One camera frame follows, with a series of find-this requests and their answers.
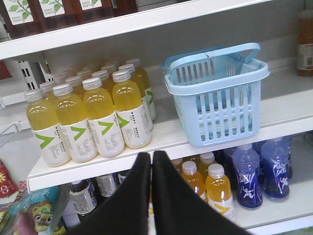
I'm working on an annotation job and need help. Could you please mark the teal cartoon snack bag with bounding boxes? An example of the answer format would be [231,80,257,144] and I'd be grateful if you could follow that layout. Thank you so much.
[0,186,68,235]

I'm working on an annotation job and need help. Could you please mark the light blue plastic basket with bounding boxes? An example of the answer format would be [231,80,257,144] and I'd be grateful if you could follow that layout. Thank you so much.
[162,43,269,147]

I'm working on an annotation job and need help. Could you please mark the red hanging snack pouch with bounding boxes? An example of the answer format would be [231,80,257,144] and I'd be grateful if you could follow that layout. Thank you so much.
[0,161,18,198]

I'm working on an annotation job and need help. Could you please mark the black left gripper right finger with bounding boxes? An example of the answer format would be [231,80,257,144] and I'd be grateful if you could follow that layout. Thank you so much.
[152,151,249,235]

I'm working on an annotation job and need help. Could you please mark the white store shelving unit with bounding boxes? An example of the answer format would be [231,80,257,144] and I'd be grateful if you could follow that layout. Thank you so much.
[0,0,313,235]

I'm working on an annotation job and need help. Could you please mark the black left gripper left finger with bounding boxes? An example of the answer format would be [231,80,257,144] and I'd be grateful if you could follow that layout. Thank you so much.
[67,152,151,235]

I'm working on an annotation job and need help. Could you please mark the blue sports drink bottle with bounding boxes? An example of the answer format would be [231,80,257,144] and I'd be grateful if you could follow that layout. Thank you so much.
[261,137,290,203]
[233,143,263,210]

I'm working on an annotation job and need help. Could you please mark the orange C100 juice bottle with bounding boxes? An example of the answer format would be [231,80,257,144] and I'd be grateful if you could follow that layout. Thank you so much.
[296,9,313,77]

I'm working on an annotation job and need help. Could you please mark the pale yellow drink bottle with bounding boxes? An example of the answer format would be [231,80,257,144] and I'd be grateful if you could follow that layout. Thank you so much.
[112,70,151,149]
[24,89,71,167]
[53,83,97,163]
[82,77,125,158]

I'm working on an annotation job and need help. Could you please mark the dark tea bottle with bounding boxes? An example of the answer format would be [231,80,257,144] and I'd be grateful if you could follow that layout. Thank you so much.
[96,173,119,197]
[69,180,97,216]

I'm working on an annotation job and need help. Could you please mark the orange vitamin drink bottle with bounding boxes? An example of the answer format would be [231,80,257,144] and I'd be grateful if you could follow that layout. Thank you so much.
[182,161,207,202]
[205,164,235,222]

